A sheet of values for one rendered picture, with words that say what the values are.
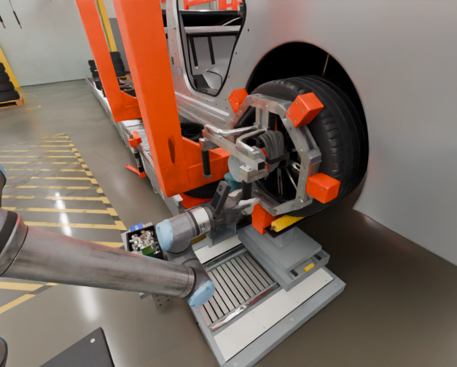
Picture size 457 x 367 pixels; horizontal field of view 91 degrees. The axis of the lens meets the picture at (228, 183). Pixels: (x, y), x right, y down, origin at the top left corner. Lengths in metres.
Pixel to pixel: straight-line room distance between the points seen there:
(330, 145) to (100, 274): 0.78
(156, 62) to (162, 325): 1.37
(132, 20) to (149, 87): 0.25
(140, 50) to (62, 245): 0.90
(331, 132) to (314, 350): 1.07
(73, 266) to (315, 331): 1.26
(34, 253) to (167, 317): 1.13
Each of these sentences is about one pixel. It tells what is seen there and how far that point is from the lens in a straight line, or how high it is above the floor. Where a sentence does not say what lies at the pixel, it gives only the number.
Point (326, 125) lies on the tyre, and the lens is 0.90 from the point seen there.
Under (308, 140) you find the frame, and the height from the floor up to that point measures 1.00.
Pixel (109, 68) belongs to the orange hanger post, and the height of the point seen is 1.11.
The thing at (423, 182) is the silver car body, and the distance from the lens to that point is 0.87.
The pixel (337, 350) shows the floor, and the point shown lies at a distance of 1.50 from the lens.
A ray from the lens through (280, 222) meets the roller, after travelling 1.19.
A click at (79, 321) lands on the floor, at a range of 1.75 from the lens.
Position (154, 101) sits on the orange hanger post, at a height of 1.09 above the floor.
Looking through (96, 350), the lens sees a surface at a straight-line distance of 1.25.
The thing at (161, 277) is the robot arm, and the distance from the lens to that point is 0.63.
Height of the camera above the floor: 1.33
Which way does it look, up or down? 33 degrees down
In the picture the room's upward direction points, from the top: 3 degrees counter-clockwise
